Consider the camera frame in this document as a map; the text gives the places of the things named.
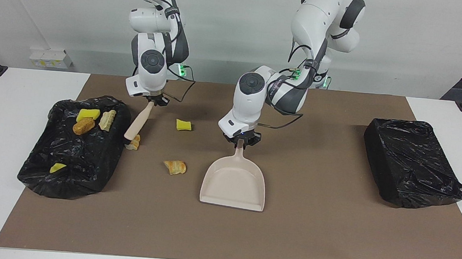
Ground beige hand brush black bristles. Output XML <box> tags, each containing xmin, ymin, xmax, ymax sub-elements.
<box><xmin>123</xmin><ymin>100</ymin><xmax>155</xmax><ymax>143</ymax></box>

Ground beige plastic dustpan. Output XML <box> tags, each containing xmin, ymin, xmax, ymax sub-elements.
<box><xmin>199</xmin><ymin>137</ymin><xmax>270</xmax><ymax>213</ymax></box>

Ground striped croissant pastry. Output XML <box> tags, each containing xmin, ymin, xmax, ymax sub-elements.
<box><xmin>98</xmin><ymin>109</ymin><xmax>117</xmax><ymax>132</ymax></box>
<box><xmin>125</xmin><ymin>134</ymin><xmax>142</xmax><ymax>151</ymax></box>
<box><xmin>162</xmin><ymin>159</ymin><xmax>187</xmax><ymax>176</ymax></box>

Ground brown bread roll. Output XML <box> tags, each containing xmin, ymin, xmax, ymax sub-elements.
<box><xmin>72</xmin><ymin>116</ymin><xmax>96</xmax><ymax>137</ymax></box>

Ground black bag lined bin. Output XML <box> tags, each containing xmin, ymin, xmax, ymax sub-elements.
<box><xmin>16</xmin><ymin>89</ymin><xmax>134</xmax><ymax>204</ymax></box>
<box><xmin>359</xmin><ymin>117</ymin><xmax>462</xmax><ymax>213</ymax></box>

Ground brown table mat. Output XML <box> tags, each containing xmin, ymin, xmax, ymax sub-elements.
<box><xmin>0</xmin><ymin>68</ymin><xmax>462</xmax><ymax>259</ymax></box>

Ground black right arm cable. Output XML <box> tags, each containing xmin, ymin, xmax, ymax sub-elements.
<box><xmin>111</xmin><ymin>0</ymin><xmax>202</xmax><ymax>104</ymax></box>

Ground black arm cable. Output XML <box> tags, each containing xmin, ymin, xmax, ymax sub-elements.
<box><xmin>262</xmin><ymin>41</ymin><xmax>335</xmax><ymax>133</ymax></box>
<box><xmin>111</xmin><ymin>0</ymin><xmax>202</xmax><ymax>104</ymax></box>

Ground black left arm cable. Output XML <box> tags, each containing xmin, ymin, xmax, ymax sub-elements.
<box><xmin>262</xmin><ymin>41</ymin><xmax>335</xmax><ymax>133</ymax></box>

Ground white wall outlet box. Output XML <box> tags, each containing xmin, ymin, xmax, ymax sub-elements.
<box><xmin>28</xmin><ymin>47</ymin><xmax>74</xmax><ymax>70</ymax></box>

